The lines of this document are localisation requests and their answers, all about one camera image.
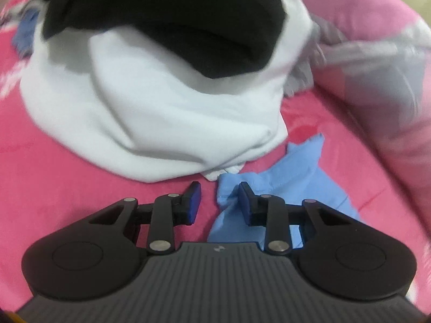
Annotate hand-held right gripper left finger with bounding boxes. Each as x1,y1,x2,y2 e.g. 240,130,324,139
84,181,203,255

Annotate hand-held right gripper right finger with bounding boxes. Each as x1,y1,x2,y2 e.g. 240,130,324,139
238,181,357,256

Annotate blue t-shirt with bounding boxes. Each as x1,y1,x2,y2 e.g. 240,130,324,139
206,134,362,251

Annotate white garment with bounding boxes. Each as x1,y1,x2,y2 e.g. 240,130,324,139
18,0,312,184

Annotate grey cloth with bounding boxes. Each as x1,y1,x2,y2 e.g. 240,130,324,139
284,13,340,99

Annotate pink floral blanket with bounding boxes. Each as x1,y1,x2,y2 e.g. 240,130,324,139
0,0,431,310

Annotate black garment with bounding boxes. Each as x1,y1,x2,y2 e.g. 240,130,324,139
35,0,287,79

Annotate pink grey floral quilt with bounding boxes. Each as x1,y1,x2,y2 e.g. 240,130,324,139
273,0,431,189

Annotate dark blue garment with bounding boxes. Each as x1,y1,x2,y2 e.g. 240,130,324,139
12,8,39,58

